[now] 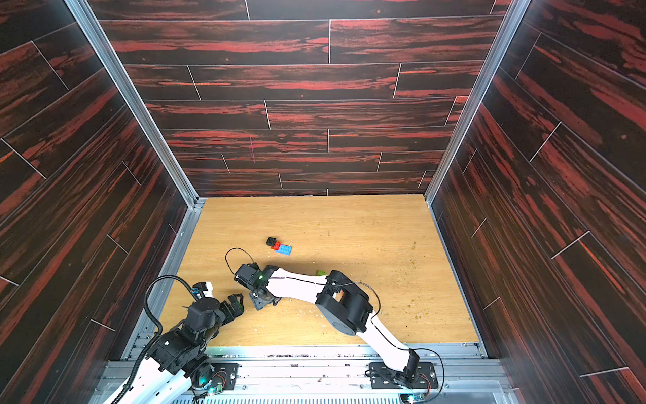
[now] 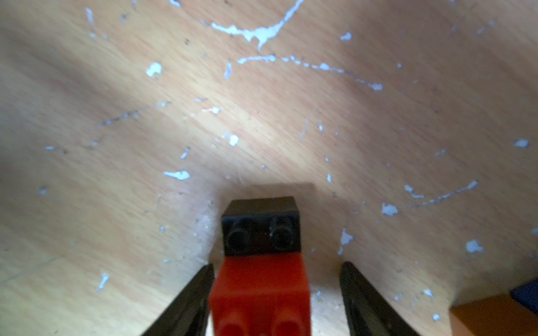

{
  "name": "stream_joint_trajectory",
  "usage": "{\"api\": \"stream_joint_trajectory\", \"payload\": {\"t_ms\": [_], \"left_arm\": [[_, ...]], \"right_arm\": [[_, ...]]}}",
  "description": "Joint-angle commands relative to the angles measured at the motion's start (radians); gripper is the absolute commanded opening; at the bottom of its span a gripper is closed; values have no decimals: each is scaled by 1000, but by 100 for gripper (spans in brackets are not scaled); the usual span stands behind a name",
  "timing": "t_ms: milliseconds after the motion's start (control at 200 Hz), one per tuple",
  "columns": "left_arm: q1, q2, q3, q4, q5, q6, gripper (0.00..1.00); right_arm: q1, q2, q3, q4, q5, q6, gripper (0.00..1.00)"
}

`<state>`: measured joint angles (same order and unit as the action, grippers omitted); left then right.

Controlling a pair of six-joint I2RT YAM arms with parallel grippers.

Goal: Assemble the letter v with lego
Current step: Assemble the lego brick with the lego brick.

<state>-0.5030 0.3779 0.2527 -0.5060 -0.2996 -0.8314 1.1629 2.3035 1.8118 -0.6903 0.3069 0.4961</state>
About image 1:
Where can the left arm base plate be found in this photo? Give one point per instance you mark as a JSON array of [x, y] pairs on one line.
[[221, 377]]

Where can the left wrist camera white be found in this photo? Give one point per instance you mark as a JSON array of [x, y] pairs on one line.
[[202, 289]]

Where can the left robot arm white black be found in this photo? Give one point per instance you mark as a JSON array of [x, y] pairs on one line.
[[176, 362]]

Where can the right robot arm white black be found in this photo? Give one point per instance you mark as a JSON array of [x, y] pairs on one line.
[[342, 302]]

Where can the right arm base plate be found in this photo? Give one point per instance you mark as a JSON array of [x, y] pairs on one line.
[[382, 377]]

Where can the aluminium front rail frame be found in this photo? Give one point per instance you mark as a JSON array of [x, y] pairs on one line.
[[335, 374]]

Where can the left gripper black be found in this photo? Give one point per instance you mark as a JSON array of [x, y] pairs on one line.
[[239, 308]]

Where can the light blue long lego brick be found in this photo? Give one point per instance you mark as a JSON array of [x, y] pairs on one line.
[[284, 249]]

